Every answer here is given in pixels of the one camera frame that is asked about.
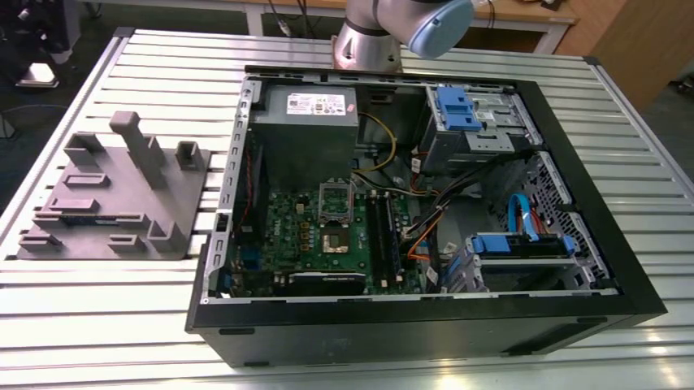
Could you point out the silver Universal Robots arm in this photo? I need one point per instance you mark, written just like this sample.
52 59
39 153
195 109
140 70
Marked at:
369 48

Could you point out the CPU socket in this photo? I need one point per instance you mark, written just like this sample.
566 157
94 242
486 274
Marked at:
337 243

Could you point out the black table corner cap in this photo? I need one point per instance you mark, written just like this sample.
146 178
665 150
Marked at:
592 61
123 32

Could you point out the grey plastic parts rack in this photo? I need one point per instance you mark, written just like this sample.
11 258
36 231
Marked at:
140 203

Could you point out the green RAM stick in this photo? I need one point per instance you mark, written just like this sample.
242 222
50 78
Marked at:
90 221

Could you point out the grey power supply unit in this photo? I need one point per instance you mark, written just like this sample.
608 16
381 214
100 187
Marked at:
303 142

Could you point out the green motherboard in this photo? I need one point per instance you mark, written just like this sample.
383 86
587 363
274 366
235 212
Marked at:
287 243

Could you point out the blue plastic drive latch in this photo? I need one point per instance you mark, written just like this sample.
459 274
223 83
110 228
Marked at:
455 109

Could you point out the black graphics card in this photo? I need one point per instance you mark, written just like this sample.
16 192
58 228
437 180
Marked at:
325 284

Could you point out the black RAM stick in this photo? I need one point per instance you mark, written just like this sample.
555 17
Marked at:
394 235

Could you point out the silver optical drive cage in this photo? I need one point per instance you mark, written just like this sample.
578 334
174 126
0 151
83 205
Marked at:
487 142

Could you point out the black open PC case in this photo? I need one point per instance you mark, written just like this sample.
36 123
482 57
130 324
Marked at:
379 333

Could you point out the hard disk in blue carrier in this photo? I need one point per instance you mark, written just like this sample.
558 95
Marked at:
495 245

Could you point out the silver disk bay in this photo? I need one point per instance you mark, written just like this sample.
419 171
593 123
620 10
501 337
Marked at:
521 264

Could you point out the brown wooden cabinet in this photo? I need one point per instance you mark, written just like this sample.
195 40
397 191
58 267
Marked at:
640 48

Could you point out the black chair base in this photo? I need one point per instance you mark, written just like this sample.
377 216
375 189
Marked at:
684 83

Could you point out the wooden desk with white frame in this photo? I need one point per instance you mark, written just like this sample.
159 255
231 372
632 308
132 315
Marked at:
542 16

